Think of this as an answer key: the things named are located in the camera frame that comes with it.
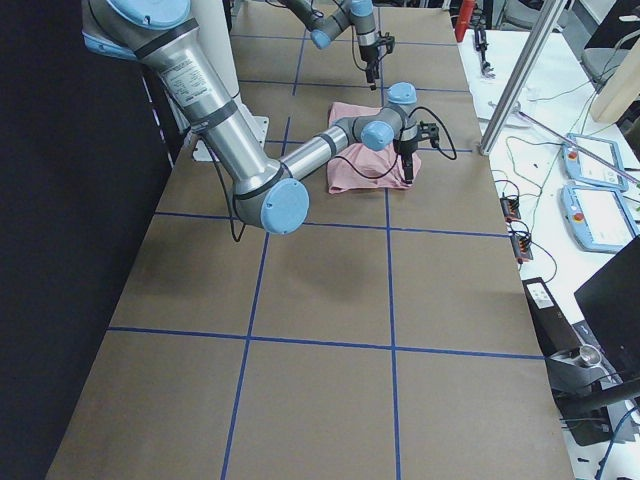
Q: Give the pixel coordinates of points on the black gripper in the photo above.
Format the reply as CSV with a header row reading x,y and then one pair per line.
x,y
368,56
405,149

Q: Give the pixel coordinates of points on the pink Snoopy t-shirt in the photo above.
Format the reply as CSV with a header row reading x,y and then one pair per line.
x,y
368,169

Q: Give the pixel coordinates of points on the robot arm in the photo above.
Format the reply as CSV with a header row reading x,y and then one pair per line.
x,y
357,16
186,43

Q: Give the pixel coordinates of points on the orange black connector board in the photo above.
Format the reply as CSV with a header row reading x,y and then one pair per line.
x,y
510,208

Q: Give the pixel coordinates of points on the black tripod pole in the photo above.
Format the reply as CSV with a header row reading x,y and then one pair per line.
x,y
481,47

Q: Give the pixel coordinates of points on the red cylinder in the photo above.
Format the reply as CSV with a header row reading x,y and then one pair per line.
x,y
463,19

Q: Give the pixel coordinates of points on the white mounting column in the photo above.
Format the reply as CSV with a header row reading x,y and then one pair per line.
x,y
214,20

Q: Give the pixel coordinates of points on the blue teach pendant near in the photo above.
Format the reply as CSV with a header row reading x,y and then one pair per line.
x,y
598,218

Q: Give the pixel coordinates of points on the black box with label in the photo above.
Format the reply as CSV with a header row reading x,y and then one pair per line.
x,y
553,331

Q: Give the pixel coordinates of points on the black monitor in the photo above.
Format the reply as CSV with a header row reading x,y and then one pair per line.
x,y
609,301

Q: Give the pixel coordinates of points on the aluminium frame post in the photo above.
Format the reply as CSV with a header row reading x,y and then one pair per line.
x,y
524,65

